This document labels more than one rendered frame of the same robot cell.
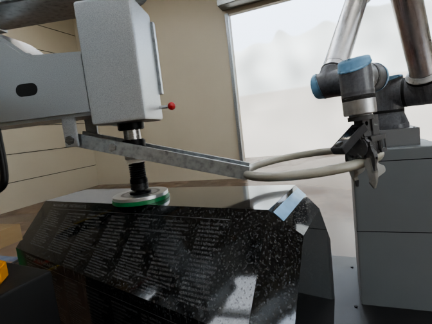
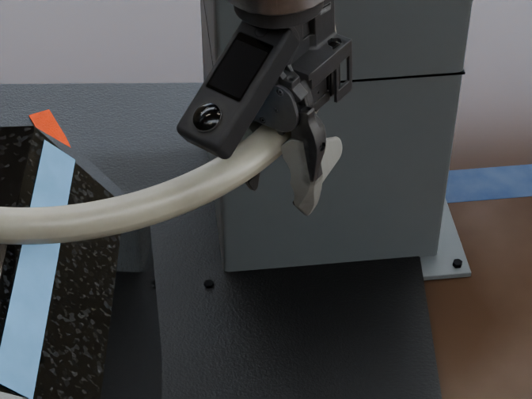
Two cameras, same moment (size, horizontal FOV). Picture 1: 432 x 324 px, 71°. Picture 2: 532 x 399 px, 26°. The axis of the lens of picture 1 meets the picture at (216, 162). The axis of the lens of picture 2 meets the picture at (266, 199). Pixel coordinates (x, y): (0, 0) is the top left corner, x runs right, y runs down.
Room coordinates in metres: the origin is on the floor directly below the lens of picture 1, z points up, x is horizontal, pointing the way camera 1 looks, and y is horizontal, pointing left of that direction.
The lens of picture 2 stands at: (0.22, -0.05, 1.51)
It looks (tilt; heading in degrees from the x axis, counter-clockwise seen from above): 42 degrees down; 331
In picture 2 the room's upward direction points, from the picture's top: straight up
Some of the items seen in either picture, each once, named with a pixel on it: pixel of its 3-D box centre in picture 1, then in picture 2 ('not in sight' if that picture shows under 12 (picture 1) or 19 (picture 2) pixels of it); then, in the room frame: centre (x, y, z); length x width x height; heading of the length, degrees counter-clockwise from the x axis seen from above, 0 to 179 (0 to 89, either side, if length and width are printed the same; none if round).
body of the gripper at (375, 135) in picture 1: (364, 135); (286, 49); (0.90, -0.45, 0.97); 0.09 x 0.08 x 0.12; 114
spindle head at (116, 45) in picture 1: (103, 73); not in sight; (1.19, 0.39, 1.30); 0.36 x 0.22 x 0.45; 83
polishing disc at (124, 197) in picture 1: (141, 194); not in sight; (1.18, 0.31, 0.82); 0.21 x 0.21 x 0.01
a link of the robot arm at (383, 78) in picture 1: (366, 78); not in sight; (0.99, -0.51, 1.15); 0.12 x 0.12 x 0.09; 44
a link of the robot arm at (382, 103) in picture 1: (389, 92); not in sight; (1.65, -0.96, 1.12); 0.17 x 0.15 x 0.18; 44
